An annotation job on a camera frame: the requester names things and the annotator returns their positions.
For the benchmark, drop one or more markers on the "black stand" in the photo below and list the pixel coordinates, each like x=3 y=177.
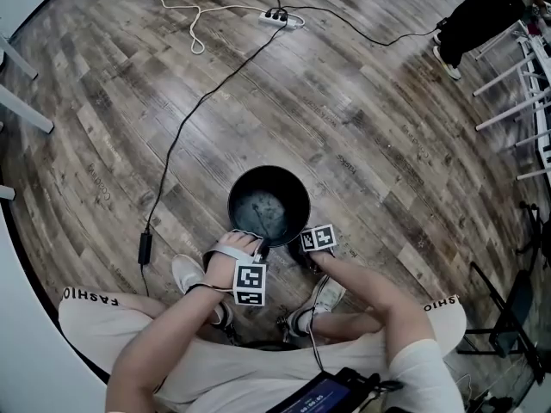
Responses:
x=536 y=230

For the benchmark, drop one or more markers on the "black power adapter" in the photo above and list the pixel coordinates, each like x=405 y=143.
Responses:
x=144 y=248

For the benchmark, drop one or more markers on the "black stool with chrome base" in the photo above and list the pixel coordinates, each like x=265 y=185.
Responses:
x=282 y=327

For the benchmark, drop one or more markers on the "black folding chair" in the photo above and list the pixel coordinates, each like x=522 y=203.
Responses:
x=514 y=312

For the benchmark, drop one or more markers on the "person's right white shoe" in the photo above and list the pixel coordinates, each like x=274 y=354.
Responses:
x=329 y=295

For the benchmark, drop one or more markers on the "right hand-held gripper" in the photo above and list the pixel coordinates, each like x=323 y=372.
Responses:
x=318 y=238

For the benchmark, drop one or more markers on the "person's white shirt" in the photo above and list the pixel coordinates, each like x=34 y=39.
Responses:
x=422 y=377

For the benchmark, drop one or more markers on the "black screen device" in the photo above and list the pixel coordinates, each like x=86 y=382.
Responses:
x=318 y=398

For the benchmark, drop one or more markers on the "black round bucket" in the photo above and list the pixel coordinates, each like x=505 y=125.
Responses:
x=269 y=205

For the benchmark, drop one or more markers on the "person's right forearm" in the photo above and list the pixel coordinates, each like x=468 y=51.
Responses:
x=366 y=293

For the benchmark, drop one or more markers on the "person's right white sock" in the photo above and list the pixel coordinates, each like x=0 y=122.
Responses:
x=300 y=322

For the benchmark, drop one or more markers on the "person's right leg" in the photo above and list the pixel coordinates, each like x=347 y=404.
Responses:
x=348 y=325

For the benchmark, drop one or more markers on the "person's left forearm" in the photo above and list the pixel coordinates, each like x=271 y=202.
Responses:
x=163 y=338

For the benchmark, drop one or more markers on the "person's left hand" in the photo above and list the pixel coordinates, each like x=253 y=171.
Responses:
x=224 y=271

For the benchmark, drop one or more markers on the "white table frame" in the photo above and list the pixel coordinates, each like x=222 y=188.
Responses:
x=503 y=114

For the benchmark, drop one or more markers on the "white table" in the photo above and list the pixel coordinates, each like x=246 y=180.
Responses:
x=26 y=110

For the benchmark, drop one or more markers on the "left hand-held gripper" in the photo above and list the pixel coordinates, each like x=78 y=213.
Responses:
x=249 y=284

